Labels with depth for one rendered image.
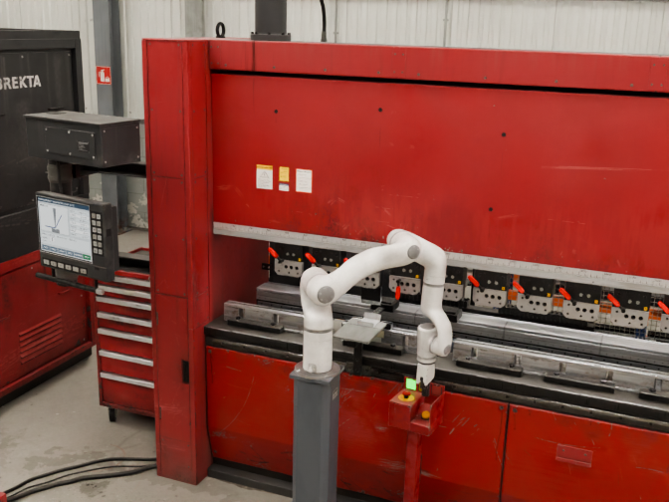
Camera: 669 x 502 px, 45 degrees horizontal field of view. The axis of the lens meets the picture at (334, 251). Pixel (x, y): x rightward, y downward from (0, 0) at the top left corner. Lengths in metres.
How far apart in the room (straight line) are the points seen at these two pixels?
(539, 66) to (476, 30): 4.49
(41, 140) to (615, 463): 2.94
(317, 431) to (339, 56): 1.65
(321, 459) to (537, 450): 1.00
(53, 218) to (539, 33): 5.18
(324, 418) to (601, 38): 5.29
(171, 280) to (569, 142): 2.01
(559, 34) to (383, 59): 4.34
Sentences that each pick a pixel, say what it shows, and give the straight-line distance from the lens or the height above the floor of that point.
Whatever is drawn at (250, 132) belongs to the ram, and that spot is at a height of 1.87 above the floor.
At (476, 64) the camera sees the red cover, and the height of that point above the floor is 2.24.
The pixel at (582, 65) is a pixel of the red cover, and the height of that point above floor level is 2.25.
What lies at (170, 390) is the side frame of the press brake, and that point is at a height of 0.53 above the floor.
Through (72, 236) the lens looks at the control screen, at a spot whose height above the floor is 1.42.
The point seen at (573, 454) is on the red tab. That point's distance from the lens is 3.83.
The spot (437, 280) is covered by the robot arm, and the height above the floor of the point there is 1.37.
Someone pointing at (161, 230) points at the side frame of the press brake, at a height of 1.38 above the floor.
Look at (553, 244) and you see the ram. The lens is 3.62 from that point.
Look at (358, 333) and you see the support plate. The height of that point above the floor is 1.00.
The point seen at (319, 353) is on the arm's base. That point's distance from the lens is 3.31.
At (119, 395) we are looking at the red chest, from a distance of 5.09.
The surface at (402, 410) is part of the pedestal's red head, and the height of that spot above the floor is 0.75.
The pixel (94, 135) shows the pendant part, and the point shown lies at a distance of 3.69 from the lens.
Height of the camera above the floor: 2.39
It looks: 16 degrees down
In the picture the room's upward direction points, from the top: 2 degrees clockwise
